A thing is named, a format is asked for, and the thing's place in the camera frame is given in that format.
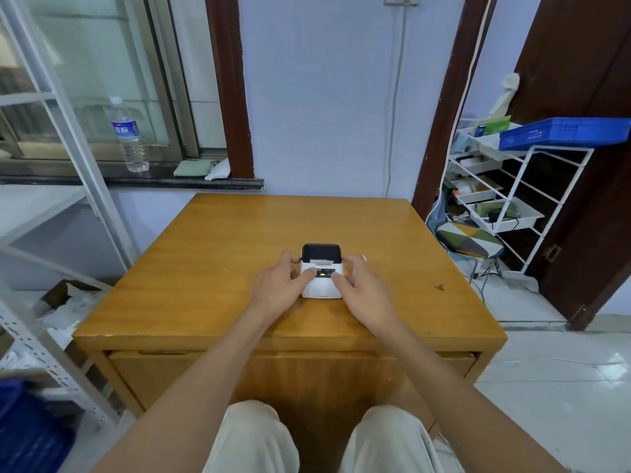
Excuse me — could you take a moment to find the person's left hand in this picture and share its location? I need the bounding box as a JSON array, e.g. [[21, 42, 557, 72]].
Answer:
[[250, 249, 317, 320]]

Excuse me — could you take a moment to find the person's right hand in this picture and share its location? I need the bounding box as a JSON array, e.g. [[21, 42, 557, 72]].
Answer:
[[330, 255, 397, 332]]

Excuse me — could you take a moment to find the small white black label printer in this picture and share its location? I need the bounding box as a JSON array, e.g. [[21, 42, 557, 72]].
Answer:
[[300, 243, 343, 299]]

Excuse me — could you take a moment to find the person's right forearm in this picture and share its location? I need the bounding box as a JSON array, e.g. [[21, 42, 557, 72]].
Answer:
[[367, 317, 573, 473]]

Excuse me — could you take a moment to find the person's left forearm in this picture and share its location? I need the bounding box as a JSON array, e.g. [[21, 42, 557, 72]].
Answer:
[[91, 309, 277, 473]]

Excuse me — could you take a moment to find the wooden table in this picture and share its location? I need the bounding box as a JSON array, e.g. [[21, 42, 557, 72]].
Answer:
[[72, 193, 508, 439]]

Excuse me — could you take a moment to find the patchwork cushion stool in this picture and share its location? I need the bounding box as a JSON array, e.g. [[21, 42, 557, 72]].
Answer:
[[436, 221, 505, 281]]

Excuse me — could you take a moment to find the white folded cloth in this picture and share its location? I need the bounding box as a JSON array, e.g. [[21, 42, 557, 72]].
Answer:
[[204, 157, 231, 182]]

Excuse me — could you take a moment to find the green folded cloth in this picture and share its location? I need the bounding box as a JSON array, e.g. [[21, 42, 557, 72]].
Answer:
[[173, 160, 214, 179]]

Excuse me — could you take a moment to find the person's right leg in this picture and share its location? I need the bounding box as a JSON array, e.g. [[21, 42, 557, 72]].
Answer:
[[339, 405, 466, 473]]

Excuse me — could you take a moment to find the person's leg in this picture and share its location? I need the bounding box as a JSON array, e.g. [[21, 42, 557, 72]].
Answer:
[[339, 405, 466, 473], [202, 400, 300, 473]]

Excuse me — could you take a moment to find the person's left leg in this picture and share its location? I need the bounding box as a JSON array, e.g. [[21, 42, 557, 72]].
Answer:
[[202, 400, 300, 473]]

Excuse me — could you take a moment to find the white plastic tray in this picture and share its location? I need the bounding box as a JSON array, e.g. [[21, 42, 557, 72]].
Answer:
[[468, 198, 545, 234]]

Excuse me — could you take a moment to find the green white box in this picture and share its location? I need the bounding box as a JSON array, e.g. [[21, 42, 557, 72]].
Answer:
[[473, 115, 513, 138]]

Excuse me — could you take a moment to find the clear plastic water bottle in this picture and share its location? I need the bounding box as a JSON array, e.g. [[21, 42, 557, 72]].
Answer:
[[109, 97, 150, 173]]

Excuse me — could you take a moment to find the cardboard box with paper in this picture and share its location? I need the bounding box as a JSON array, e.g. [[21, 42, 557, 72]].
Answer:
[[38, 279, 111, 340]]

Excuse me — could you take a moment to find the white metal shelf rack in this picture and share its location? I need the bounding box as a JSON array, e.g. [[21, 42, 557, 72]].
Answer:
[[0, 0, 141, 429]]

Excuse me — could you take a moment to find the blue plastic crate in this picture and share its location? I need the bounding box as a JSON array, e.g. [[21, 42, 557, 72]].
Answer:
[[499, 117, 631, 151]]

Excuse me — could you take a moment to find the dark brown wooden door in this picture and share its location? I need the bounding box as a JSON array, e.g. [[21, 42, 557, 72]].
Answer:
[[508, 0, 631, 332]]

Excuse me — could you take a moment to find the blue plastic basket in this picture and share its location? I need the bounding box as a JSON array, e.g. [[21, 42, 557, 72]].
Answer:
[[0, 376, 76, 473]]

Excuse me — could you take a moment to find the white wire drawer rack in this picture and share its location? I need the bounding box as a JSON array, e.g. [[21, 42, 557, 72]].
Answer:
[[446, 120, 595, 275]]

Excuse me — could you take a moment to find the white power cable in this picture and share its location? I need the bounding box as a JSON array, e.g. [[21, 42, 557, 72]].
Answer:
[[384, 5, 410, 198]]

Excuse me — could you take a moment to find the dark brown window post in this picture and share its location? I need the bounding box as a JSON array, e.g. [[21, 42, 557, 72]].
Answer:
[[204, 0, 255, 180]]

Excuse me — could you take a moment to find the dark brown door frame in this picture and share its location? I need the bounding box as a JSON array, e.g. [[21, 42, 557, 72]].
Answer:
[[411, 0, 500, 222]]

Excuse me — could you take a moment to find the window with metal frame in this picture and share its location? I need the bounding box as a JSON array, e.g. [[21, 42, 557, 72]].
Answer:
[[0, 0, 227, 165]]

